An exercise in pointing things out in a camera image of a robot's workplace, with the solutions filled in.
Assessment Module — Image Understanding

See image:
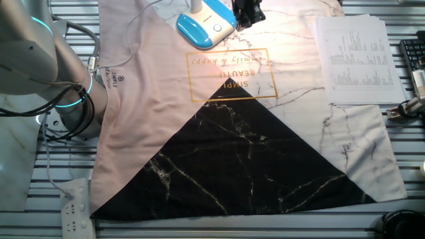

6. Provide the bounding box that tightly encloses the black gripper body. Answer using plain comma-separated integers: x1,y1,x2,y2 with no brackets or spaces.
231,0,266,21

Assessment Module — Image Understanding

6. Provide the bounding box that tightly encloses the blue white desk lamp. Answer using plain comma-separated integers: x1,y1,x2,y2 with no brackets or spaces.
175,0,238,50

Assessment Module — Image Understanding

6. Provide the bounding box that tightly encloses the printed table paper stack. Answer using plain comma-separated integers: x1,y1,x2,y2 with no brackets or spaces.
314,13,408,107

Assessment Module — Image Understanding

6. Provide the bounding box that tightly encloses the marble pink black tablecloth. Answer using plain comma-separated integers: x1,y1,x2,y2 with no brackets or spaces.
88,0,408,222

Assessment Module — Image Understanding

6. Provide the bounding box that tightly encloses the black keyboard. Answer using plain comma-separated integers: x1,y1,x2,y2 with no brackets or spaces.
398,31,425,72

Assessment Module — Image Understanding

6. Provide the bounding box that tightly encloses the white power strip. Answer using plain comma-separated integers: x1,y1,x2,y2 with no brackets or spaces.
59,178,97,239

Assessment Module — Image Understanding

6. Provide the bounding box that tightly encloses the black round base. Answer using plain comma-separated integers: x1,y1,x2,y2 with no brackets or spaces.
374,208,425,239

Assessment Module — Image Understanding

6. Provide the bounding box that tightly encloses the thin white lamp cable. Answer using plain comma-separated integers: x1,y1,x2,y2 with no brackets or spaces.
90,0,164,73

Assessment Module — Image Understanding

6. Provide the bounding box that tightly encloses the thick grey robot cable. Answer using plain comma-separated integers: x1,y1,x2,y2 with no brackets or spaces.
51,15,101,72

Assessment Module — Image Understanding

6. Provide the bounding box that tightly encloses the silver depth camera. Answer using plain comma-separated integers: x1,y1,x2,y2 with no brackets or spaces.
410,68,425,102

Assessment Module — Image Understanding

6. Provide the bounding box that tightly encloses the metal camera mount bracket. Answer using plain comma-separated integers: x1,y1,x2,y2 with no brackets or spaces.
386,98,425,121

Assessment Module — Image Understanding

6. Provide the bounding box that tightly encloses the black base cable bundle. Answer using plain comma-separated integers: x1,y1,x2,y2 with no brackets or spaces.
0,82,96,143

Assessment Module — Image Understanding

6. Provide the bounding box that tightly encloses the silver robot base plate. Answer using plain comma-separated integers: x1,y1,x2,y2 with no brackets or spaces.
41,106,104,147

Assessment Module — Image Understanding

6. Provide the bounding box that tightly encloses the grey power strip cord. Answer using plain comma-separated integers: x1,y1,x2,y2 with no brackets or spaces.
40,112,78,200

